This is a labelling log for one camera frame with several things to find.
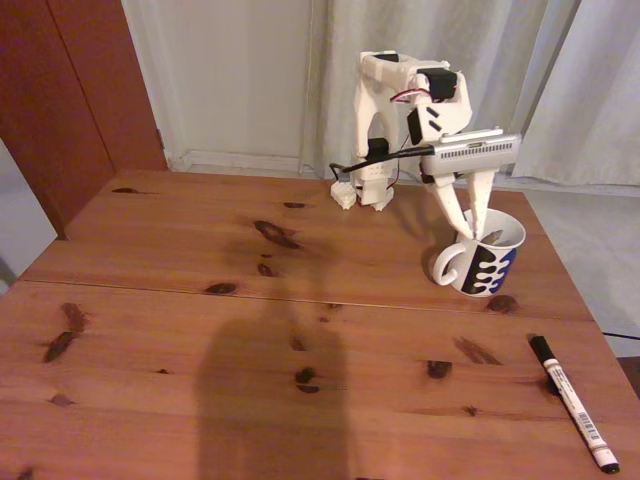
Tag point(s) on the green mechanical pencil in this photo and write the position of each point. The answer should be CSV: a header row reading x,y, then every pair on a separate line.
x,y
495,237

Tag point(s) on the white marker black cap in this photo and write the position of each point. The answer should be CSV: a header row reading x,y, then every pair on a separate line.
x,y
570,395

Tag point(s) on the white mug black blue pattern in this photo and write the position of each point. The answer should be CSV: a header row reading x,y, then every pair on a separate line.
x,y
500,270

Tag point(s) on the white table clamp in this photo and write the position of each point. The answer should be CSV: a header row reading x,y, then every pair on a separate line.
x,y
343,196

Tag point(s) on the white curtain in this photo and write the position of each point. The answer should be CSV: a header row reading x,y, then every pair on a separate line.
x,y
500,60
600,100

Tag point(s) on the white baseboard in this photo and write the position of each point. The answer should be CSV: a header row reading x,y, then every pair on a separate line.
x,y
235,159

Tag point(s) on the dark object at floor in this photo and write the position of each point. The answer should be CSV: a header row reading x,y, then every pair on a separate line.
x,y
631,375

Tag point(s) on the brown wooden cabinet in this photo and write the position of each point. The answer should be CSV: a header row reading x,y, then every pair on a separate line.
x,y
60,100

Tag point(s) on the pale grey panel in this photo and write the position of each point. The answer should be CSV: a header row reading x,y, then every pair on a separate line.
x,y
20,225

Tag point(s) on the silver camera box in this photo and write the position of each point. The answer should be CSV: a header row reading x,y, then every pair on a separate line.
x,y
470,155

